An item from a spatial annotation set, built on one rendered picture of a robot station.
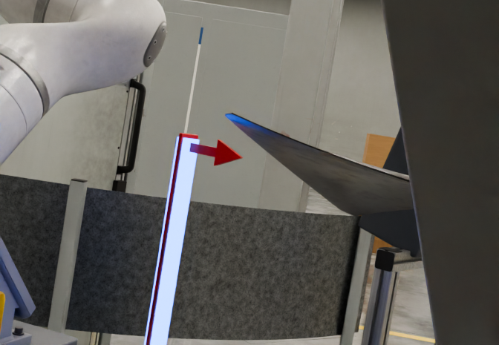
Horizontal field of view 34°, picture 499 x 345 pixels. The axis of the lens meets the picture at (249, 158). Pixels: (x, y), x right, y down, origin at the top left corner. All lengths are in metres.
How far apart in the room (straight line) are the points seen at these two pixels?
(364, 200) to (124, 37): 0.42
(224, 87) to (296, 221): 4.15
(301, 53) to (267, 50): 1.75
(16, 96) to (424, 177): 0.71
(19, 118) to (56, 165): 1.67
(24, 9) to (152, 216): 1.29
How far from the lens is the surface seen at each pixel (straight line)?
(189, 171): 0.76
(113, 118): 2.76
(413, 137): 0.28
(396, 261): 1.24
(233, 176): 6.57
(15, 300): 0.92
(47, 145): 2.58
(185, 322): 2.40
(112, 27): 1.03
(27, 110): 0.97
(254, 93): 6.55
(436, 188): 0.29
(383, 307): 1.23
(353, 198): 0.75
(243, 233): 2.40
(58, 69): 1.00
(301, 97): 4.81
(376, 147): 8.59
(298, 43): 4.83
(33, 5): 1.09
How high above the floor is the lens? 1.22
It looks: 3 degrees down
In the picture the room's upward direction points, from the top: 9 degrees clockwise
